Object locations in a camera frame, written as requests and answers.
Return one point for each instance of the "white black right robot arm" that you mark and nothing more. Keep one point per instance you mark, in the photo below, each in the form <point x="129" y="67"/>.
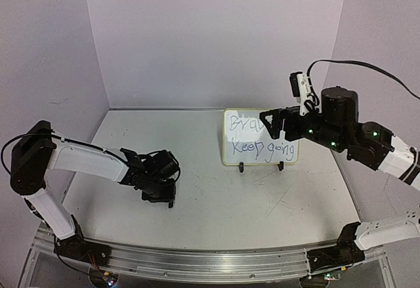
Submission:
<point x="381" y="150"/>

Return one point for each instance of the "green circuit board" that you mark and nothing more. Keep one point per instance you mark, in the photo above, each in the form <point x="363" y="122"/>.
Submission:
<point x="103" y="279"/>
<point x="334" y="275"/>

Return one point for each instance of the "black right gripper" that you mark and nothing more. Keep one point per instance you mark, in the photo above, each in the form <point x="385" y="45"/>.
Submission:
<point x="291" y="115"/>

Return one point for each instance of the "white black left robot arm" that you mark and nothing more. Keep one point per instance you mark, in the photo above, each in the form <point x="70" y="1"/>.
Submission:
<point x="41" y="150"/>

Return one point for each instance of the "right green circuit board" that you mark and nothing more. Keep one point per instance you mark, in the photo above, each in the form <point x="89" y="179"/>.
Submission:
<point x="334" y="275"/>

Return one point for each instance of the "yellow framed small whiteboard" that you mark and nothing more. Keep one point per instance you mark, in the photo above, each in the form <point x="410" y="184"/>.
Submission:
<point x="246" y="140"/>

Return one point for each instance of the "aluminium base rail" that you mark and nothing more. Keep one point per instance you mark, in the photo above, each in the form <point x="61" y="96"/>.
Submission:
<point x="237" y="266"/>

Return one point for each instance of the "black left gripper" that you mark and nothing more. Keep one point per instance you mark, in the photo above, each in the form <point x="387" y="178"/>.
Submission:
<point x="168" y="198"/>

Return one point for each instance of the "left green circuit board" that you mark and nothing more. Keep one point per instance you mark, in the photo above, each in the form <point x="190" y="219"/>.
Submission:
<point x="103" y="279"/>

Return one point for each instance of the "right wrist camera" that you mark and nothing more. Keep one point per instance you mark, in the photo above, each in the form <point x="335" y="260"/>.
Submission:
<point x="304" y="93"/>

